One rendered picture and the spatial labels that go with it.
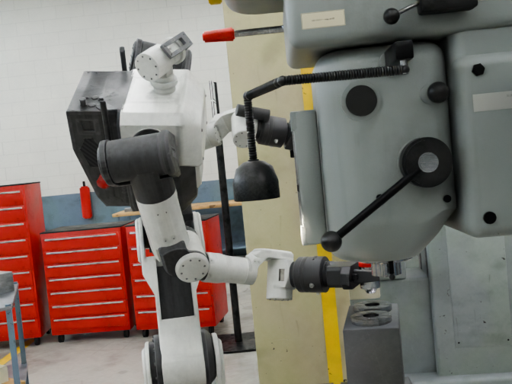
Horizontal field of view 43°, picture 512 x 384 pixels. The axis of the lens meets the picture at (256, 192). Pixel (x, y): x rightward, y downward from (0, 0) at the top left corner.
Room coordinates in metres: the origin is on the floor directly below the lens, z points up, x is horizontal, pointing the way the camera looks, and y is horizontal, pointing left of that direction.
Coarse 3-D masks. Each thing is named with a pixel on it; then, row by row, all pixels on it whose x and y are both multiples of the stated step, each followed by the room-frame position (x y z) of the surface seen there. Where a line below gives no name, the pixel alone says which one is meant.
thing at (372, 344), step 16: (368, 304) 1.54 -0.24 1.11; (384, 304) 1.52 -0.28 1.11; (352, 320) 1.42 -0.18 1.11; (368, 320) 1.39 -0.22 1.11; (384, 320) 1.39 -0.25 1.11; (352, 336) 1.38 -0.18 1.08; (368, 336) 1.37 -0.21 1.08; (384, 336) 1.36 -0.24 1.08; (400, 336) 1.43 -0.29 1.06; (352, 352) 1.38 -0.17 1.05; (368, 352) 1.37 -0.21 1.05; (384, 352) 1.37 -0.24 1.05; (400, 352) 1.36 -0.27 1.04; (352, 368) 1.38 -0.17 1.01; (368, 368) 1.37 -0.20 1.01; (384, 368) 1.37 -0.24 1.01; (400, 368) 1.36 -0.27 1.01
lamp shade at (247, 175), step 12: (240, 168) 1.00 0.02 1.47; (252, 168) 0.98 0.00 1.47; (264, 168) 0.99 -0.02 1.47; (240, 180) 0.99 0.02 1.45; (252, 180) 0.98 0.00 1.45; (264, 180) 0.98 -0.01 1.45; (276, 180) 1.00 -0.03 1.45; (240, 192) 0.99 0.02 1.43; (252, 192) 0.98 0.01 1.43; (264, 192) 0.98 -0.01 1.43; (276, 192) 0.99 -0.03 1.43
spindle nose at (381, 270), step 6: (372, 264) 1.02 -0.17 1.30; (378, 264) 1.01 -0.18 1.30; (384, 264) 1.00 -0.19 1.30; (396, 264) 1.01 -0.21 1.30; (372, 270) 1.02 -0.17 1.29; (378, 270) 1.01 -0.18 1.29; (384, 270) 1.00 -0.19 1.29; (396, 270) 1.00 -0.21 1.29; (378, 276) 1.01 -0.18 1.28; (384, 276) 1.00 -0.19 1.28
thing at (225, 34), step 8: (208, 32) 1.13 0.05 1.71; (216, 32) 1.13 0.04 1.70; (224, 32) 1.12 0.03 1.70; (232, 32) 1.13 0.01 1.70; (240, 32) 1.13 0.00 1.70; (248, 32) 1.13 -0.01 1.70; (256, 32) 1.13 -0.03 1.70; (264, 32) 1.13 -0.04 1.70; (272, 32) 1.13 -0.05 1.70; (280, 32) 1.13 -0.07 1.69; (208, 40) 1.13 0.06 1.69; (216, 40) 1.13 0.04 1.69; (224, 40) 1.13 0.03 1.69; (232, 40) 1.13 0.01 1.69
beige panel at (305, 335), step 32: (224, 0) 2.76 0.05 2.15; (256, 64) 2.75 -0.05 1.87; (288, 96) 2.75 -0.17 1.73; (288, 160) 2.75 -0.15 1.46; (288, 192) 2.75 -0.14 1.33; (256, 224) 2.76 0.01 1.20; (288, 224) 2.75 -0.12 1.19; (256, 288) 2.76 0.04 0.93; (256, 320) 2.76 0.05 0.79; (288, 320) 2.75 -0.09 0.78; (320, 320) 2.75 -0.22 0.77; (288, 352) 2.75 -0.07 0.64; (320, 352) 2.75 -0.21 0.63
